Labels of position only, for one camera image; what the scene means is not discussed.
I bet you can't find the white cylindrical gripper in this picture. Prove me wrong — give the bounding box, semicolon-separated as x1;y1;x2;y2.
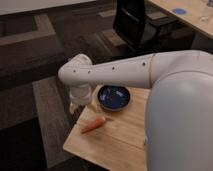
69;84;98;114

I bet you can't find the orange pepper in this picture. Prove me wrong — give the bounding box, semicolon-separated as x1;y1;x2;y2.
81;116;106;134

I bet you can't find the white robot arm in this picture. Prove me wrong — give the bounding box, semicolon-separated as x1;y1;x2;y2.
58;50;213;171

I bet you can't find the dark blue bowl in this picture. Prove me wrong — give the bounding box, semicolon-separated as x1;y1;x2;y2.
97;85;131;111

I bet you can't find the black office chair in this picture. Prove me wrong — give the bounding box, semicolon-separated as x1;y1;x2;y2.
113;0;184;54

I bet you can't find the blue round coaster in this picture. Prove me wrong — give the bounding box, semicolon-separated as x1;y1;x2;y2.
172;8;187;15

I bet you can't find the wooden background desk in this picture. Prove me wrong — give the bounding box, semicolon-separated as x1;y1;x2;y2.
148;0;213;39

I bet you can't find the clear drinking glass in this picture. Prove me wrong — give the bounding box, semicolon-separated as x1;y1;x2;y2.
200;0;213;22

